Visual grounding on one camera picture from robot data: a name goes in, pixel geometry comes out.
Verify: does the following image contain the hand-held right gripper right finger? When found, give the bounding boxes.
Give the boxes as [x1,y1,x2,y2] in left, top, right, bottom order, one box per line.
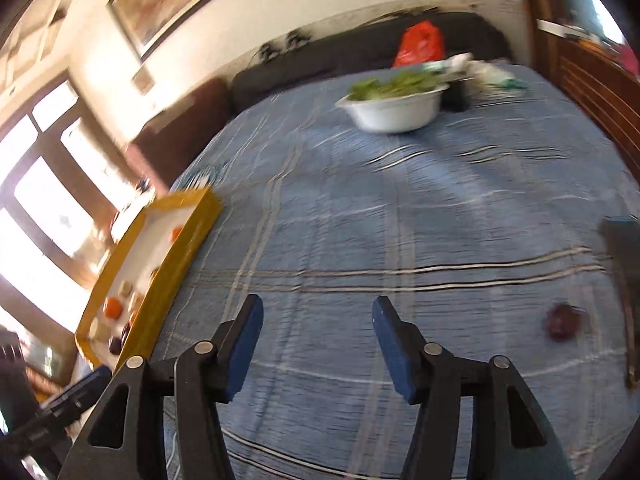
[371,295,578,480]

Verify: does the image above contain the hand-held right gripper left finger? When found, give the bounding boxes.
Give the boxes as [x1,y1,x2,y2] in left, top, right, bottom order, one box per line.
[57,294,265,480]

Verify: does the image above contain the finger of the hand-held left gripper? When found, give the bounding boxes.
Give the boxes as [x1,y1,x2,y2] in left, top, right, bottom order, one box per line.
[37,366,112,418]
[10,416,77,461]

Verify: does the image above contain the yellow cardboard tray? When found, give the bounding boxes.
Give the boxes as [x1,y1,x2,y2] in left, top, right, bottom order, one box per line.
[75,187,223,376]

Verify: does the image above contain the blue plaid cloth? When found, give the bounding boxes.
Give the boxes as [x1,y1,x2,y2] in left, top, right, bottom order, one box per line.
[165,62,640,480]

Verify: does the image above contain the wooden framed window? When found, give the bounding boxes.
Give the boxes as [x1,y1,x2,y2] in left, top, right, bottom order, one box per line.
[0,75,131,331]

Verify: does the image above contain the dark flat remote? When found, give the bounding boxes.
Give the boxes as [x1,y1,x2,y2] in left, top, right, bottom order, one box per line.
[600,216,640,391]

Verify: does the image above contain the brown armchair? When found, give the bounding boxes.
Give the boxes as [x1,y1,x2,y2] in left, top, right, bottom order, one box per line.
[125,76,231,196]

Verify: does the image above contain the white bowl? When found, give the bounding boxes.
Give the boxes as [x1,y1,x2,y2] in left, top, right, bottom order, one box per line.
[335,82,450,134]

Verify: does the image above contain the small black box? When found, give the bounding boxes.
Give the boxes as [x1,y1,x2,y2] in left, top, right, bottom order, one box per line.
[442,80,471,112]

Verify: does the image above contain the green leafy vegetables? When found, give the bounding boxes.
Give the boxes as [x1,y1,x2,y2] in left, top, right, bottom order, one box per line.
[347,71,446,101]

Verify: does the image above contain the black sofa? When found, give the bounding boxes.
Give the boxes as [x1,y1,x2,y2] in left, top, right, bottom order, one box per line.
[231,10,513,111]

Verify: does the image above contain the white plastic wrapping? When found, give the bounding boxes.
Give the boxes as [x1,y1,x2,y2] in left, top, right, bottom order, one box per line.
[425,52,528,91]

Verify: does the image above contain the red plastic bag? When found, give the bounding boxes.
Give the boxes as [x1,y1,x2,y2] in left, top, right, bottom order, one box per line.
[392,21,446,68]

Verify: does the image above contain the cabinet top clutter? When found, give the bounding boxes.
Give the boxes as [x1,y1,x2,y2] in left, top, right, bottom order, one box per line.
[537,17,640,76]

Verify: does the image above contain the bright window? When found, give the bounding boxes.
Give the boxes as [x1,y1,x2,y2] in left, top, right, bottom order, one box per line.
[585,0,631,56]

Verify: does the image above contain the framed wall picture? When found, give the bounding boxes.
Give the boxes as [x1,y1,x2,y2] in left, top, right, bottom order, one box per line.
[107,0,281,63]

